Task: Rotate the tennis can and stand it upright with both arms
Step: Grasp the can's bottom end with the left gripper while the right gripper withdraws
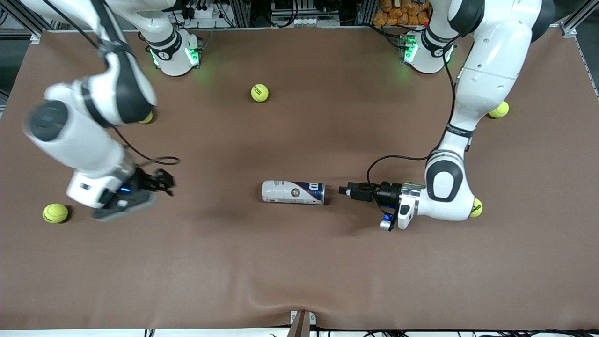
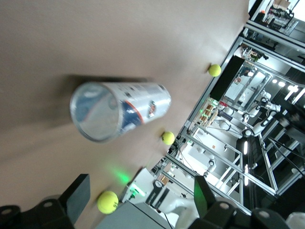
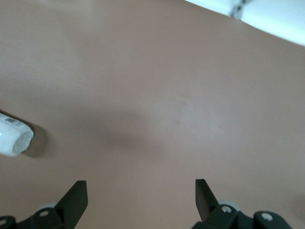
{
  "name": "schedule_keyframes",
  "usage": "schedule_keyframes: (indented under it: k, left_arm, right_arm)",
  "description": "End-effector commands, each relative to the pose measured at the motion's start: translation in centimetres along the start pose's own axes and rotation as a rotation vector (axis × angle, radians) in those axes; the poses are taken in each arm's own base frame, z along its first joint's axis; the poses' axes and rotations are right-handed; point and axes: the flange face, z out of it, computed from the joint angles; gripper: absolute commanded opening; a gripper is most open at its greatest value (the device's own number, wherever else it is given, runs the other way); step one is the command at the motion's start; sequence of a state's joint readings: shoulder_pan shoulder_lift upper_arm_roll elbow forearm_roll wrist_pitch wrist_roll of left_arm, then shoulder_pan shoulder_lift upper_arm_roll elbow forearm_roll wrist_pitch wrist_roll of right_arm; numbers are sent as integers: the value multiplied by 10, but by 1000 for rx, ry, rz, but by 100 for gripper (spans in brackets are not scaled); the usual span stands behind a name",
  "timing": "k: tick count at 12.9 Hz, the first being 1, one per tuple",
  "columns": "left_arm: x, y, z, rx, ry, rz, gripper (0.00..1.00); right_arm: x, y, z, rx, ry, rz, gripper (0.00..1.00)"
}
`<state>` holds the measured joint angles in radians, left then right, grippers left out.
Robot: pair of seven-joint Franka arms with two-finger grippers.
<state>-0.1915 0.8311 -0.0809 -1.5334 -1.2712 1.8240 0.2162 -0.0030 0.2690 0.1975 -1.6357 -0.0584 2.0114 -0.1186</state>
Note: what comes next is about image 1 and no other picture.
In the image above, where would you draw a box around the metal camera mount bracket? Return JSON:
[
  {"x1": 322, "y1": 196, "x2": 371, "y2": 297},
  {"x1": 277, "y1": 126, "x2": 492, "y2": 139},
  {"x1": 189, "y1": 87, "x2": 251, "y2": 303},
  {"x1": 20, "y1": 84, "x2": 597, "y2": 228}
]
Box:
[{"x1": 289, "y1": 310, "x2": 317, "y2": 337}]

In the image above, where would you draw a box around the white blue tennis ball can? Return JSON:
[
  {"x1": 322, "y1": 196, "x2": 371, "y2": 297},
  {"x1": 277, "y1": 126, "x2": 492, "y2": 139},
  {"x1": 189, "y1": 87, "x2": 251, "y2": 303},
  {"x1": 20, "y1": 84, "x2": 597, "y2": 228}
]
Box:
[{"x1": 261, "y1": 180, "x2": 326, "y2": 205}]

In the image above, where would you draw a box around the orange objects pile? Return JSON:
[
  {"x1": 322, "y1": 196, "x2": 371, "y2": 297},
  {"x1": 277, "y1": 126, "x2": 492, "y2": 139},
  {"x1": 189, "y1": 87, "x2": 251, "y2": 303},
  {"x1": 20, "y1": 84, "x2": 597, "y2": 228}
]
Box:
[{"x1": 373, "y1": 0, "x2": 431, "y2": 27}]

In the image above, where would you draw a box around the white power strip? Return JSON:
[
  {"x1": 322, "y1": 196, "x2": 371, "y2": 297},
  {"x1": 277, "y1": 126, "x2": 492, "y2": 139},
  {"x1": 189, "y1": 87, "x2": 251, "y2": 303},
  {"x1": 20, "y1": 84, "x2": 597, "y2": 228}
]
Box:
[{"x1": 185, "y1": 4, "x2": 217, "y2": 20}]

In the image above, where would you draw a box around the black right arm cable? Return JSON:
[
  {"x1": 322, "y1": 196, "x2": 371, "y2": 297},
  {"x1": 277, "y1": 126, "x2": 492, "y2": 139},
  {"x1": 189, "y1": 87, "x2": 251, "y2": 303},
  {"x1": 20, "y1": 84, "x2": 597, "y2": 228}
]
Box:
[{"x1": 42, "y1": 0, "x2": 181, "y2": 169}]

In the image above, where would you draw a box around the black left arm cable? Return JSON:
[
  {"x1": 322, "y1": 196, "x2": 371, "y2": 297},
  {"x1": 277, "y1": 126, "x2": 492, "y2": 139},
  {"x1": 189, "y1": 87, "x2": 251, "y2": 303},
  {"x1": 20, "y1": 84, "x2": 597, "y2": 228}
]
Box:
[{"x1": 366, "y1": 35, "x2": 461, "y2": 190}]

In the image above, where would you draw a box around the brown table cover mat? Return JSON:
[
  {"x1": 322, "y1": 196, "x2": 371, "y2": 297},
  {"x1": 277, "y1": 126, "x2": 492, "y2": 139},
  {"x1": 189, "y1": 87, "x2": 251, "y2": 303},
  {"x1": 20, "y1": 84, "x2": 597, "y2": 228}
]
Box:
[{"x1": 0, "y1": 26, "x2": 599, "y2": 330}]

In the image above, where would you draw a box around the white connector block row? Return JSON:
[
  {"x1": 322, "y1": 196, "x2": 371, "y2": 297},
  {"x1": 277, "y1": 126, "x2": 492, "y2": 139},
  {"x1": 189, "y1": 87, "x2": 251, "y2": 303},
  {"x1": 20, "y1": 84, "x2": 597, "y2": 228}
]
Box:
[{"x1": 274, "y1": 16, "x2": 340, "y2": 28}]

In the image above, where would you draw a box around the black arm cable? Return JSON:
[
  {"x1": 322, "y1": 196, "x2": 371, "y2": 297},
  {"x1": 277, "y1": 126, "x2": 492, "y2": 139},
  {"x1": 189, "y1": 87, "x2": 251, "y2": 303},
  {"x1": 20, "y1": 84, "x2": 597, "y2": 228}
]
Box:
[
  {"x1": 366, "y1": 35, "x2": 461, "y2": 190},
  {"x1": 42, "y1": 0, "x2": 181, "y2": 169}
]

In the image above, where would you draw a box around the aluminium frame post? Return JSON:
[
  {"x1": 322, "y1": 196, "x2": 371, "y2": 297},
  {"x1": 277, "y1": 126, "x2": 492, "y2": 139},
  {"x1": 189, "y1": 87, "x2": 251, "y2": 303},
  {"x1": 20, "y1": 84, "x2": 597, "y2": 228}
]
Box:
[
  {"x1": 0, "y1": 0, "x2": 44, "y2": 44},
  {"x1": 234, "y1": 0, "x2": 256, "y2": 28},
  {"x1": 559, "y1": 0, "x2": 599, "y2": 37}
]

